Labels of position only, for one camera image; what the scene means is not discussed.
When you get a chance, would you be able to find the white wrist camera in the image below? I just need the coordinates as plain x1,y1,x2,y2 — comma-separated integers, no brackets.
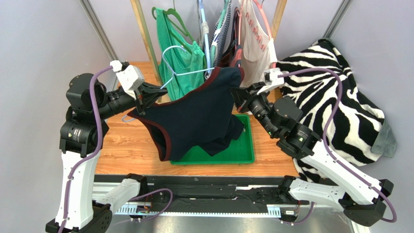
258,67,285,94
110,60,145,100

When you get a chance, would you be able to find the green plastic tray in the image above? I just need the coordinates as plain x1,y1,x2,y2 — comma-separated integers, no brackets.
171,114,255,165

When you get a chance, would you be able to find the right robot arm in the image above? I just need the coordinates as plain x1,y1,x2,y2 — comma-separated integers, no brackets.
230,82,394,227

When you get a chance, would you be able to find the wooden clothes rack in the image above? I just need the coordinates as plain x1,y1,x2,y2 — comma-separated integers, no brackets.
132,0,277,87

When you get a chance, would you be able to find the navy tank top maroon trim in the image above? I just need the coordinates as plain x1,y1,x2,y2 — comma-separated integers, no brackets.
127,67,244,162

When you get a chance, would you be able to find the green tank top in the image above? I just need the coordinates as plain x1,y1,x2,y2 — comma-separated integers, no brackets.
152,7,206,101

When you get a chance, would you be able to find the green plastic hanger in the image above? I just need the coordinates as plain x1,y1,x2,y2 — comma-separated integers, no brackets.
151,7,195,47

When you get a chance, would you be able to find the zebra print blanket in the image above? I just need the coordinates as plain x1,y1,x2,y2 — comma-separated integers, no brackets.
276,38,397,166

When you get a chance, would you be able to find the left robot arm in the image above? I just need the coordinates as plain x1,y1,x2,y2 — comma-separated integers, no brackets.
45,60,168,233

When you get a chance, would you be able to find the blue white striped tank top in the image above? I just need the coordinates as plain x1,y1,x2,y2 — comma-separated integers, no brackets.
210,0,231,67

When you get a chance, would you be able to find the maroon tank top dark trim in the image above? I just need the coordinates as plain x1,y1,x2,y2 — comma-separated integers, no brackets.
218,7,242,67

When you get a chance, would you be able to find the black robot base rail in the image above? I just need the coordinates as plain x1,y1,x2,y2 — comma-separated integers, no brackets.
81,174,340,224

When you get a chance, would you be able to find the grey tank top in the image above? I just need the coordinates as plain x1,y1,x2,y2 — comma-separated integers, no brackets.
198,21,209,48

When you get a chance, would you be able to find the pink plastic hanger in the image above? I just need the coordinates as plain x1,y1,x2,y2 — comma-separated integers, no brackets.
239,0,277,70

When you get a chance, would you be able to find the light blue plastic hanger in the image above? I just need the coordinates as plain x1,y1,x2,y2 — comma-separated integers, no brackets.
197,0,212,68

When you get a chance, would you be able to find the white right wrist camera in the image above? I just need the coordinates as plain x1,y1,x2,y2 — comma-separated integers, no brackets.
258,67,285,94

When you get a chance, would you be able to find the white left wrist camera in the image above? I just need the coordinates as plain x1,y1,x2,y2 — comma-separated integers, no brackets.
110,60,145,100

